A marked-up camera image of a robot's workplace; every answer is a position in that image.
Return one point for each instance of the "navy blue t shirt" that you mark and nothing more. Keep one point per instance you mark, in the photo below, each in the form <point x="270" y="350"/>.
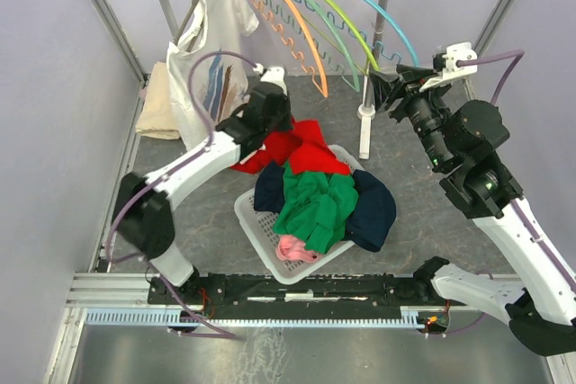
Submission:
<point x="369" y="224"/>

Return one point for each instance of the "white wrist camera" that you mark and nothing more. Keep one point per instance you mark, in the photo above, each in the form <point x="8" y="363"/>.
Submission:
<point x="449" y="66"/>
<point x="274" y="75"/>

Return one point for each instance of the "orange hanger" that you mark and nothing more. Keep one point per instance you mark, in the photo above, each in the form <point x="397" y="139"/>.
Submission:
<point x="316" y="69"/>

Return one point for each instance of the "pink t shirt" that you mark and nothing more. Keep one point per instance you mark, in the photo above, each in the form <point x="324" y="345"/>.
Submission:
<point x="293" y="249"/>

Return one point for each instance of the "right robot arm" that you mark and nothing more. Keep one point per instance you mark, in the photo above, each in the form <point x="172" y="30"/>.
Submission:
<point x="462" y="146"/>

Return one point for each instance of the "teal blue hanger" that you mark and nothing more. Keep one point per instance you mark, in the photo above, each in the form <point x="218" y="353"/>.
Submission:
<point x="387" y="15"/>

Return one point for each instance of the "yellow green hanger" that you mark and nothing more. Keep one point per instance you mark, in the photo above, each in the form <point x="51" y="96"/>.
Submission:
<point x="336" y="20"/>

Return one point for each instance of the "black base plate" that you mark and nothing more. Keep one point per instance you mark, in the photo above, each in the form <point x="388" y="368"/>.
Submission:
<point x="317" y="296"/>

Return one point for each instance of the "grey hanger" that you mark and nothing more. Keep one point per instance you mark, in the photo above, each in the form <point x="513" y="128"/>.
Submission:
<point x="187" y="18"/>

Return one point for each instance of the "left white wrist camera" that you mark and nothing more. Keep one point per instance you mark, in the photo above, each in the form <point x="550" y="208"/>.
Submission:
<point x="274" y="75"/>

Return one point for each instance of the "green t shirt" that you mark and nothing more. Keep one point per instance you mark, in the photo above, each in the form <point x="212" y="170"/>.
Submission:
<point x="316" y="206"/>

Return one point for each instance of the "white plastic basket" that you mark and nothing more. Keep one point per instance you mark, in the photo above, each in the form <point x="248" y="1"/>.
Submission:
<point x="259" y="228"/>

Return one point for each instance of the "red t shirt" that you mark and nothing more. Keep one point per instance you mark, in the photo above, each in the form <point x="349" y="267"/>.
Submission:
<point x="303" y="147"/>

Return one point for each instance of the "white t shirt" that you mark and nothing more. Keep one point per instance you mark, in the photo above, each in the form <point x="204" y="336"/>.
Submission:
<point x="217" y="82"/>

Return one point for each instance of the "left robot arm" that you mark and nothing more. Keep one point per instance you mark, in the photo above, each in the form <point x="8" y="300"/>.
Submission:
<point x="143" y="213"/>

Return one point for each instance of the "light blue cable duct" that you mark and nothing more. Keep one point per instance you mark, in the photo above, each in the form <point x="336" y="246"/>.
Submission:
<point x="176" y="318"/>

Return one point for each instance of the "folded beige cloth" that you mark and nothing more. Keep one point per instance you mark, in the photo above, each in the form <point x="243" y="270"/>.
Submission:
<point x="156" y="119"/>

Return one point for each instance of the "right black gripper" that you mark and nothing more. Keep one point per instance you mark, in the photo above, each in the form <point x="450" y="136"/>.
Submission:
<point x="412" y="78"/>

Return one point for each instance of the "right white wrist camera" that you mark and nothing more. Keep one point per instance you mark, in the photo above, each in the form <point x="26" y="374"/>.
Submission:
<point x="449" y="66"/>

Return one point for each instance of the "mint green hanger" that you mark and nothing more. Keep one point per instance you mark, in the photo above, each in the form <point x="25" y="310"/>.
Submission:
<point x="315" y="21"/>

